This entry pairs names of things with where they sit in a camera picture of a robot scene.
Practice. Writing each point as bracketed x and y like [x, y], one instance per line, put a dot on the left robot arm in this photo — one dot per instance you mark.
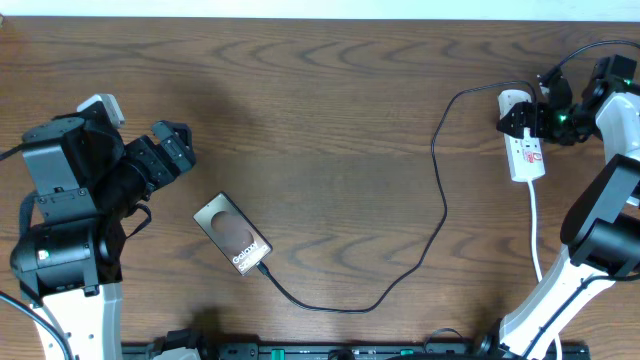
[67, 259]

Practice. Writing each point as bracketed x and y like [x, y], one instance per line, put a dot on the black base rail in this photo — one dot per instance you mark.
[253, 351]

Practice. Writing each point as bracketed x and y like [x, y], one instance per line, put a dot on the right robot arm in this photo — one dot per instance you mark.
[600, 244]

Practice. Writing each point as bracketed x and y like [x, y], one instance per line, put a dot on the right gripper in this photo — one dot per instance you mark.
[540, 111]

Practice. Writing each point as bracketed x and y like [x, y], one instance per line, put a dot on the white USB charger plug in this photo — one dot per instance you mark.
[509, 98]

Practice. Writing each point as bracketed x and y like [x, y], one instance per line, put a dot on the white power strip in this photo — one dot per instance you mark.
[524, 157]

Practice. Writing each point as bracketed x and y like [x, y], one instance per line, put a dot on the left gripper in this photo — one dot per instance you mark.
[157, 160]

